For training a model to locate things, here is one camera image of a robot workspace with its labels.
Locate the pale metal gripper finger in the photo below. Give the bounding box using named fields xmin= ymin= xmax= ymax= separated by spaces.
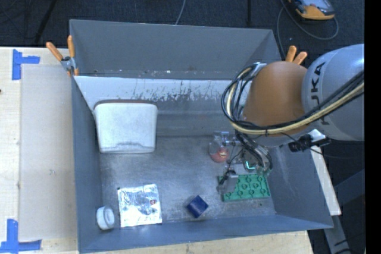
xmin=216 ymin=170 xmax=239 ymax=195
xmin=213 ymin=131 xmax=241 ymax=148

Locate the orange-red toy fruit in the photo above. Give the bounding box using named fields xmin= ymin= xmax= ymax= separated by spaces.
xmin=210 ymin=146 xmax=230 ymax=164

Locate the green studded flat plate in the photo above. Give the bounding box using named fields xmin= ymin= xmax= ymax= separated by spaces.
xmin=217 ymin=173 xmax=272 ymax=203

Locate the dark blue cube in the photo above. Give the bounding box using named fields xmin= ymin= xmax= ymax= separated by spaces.
xmin=186 ymin=195 xmax=210 ymax=219

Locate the grey metal bin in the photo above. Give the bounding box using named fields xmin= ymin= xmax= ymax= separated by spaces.
xmin=68 ymin=19 xmax=335 ymax=254

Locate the silver foil packet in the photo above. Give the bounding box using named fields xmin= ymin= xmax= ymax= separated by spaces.
xmin=117 ymin=183 xmax=163 ymax=228

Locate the white plastic tub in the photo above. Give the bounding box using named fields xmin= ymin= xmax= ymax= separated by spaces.
xmin=93 ymin=100 xmax=159 ymax=154

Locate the white tape roll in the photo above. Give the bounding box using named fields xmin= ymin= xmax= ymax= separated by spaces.
xmin=95 ymin=205 xmax=115 ymax=231

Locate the pale wood flat board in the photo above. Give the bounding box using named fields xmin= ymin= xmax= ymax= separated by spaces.
xmin=18 ymin=64 xmax=79 ymax=243

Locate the black cylinder on white bracket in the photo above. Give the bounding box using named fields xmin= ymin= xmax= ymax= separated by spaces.
xmin=288 ymin=128 xmax=332 ymax=153

